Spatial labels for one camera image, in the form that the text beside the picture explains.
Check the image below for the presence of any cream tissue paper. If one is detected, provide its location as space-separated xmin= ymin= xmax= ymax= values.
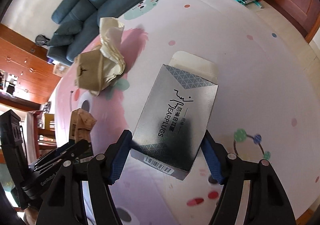
xmin=99 ymin=17 xmax=126 ymax=85

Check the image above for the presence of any brown kraft small box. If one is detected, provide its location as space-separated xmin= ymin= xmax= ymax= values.
xmin=69 ymin=108 xmax=97 ymax=143

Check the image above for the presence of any dark green small box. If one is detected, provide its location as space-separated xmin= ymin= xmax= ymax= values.
xmin=75 ymin=148 xmax=94 ymax=163

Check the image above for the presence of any wooden cabinet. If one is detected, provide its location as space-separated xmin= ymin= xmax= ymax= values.
xmin=1 ymin=24 xmax=60 ymax=104

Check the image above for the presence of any cardboard box on floor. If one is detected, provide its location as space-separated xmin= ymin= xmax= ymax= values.
xmin=53 ymin=63 xmax=69 ymax=77

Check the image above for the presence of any silver earplugs box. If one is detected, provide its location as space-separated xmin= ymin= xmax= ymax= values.
xmin=131 ymin=51 xmax=219 ymax=181

